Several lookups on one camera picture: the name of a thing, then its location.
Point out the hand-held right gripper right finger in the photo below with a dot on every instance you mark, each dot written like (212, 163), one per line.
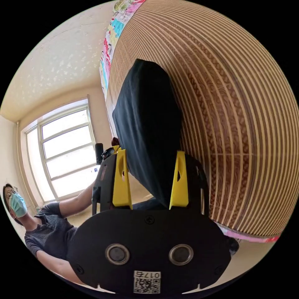
(180, 189)

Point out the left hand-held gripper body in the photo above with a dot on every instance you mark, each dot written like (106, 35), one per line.
(108, 153)

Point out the person's body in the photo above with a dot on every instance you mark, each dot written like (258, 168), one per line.
(51, 230)

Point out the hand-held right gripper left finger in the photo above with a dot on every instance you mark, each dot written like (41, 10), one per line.
(121, 186)

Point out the window with white frame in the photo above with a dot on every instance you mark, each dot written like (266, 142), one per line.
(67, 151)

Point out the person's left forearm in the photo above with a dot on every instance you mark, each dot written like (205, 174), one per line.
(77, 201)

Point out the person's right forearm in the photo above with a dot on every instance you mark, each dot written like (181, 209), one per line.
(59, 266)

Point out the bed with striped woven mat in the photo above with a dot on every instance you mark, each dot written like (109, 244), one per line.
(222, 93)

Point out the black pants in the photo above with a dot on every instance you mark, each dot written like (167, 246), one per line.
(149, 116)

